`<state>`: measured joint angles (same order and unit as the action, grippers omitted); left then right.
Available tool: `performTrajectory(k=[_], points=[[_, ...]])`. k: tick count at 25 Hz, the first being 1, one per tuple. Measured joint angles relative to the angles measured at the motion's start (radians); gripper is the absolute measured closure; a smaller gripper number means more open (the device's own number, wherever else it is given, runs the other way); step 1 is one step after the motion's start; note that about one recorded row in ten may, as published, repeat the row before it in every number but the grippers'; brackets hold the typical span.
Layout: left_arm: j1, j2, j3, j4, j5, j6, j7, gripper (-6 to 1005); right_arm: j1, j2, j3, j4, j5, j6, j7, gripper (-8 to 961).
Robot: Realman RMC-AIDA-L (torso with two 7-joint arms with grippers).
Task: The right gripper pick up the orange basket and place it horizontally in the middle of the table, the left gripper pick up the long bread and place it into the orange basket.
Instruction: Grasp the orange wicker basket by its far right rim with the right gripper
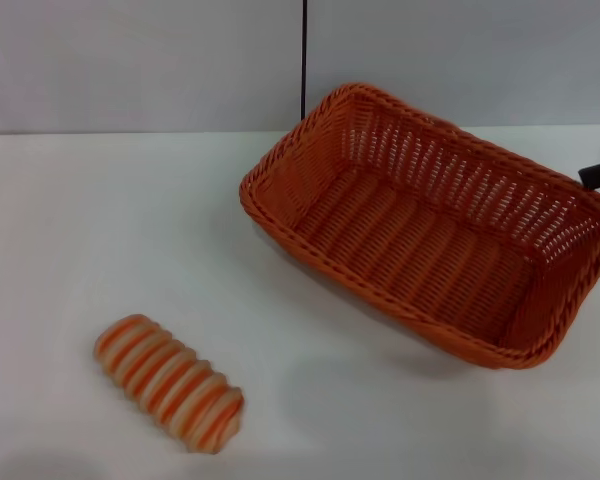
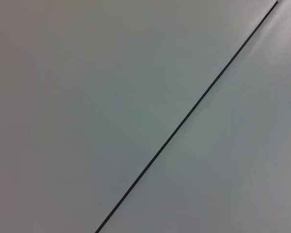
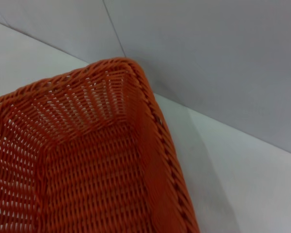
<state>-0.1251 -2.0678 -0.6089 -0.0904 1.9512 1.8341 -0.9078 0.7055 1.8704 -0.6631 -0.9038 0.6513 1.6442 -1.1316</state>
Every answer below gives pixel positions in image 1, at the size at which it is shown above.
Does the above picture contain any orange striped bread roll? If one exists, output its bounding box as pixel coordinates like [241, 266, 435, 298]
[93, 313, 245, 455]

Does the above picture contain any orange woven plastic basket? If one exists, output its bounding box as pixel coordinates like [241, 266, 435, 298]
[238, 82, 600, 371]

